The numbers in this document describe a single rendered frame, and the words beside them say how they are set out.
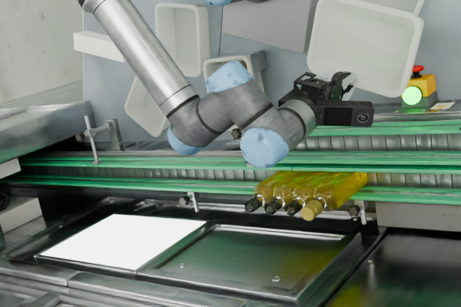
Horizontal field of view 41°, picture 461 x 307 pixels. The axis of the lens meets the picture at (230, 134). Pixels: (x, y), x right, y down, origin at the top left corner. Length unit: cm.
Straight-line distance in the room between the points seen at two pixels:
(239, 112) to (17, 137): 124
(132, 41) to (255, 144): 31
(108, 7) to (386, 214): 90
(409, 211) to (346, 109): 52
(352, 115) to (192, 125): 30
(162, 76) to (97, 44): 106
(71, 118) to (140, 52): 119
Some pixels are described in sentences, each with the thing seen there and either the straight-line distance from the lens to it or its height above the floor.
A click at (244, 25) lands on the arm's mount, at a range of 174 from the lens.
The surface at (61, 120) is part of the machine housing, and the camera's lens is 230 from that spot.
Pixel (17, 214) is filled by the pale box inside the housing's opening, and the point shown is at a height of 110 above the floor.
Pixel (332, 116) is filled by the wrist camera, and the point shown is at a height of 126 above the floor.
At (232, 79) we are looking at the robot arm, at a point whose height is 144.
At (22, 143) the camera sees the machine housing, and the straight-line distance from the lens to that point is 220.
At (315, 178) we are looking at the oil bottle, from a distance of 157.
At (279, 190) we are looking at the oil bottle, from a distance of 153.
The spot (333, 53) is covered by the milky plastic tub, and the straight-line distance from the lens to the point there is 139.
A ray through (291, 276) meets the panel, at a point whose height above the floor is 123.
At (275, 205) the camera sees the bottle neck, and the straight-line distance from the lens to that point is 149.
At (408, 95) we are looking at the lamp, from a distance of 156.
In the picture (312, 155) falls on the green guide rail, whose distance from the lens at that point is 164.
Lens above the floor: 229
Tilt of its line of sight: 51 degrees down
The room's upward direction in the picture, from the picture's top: 117 degrees counter-clockwise
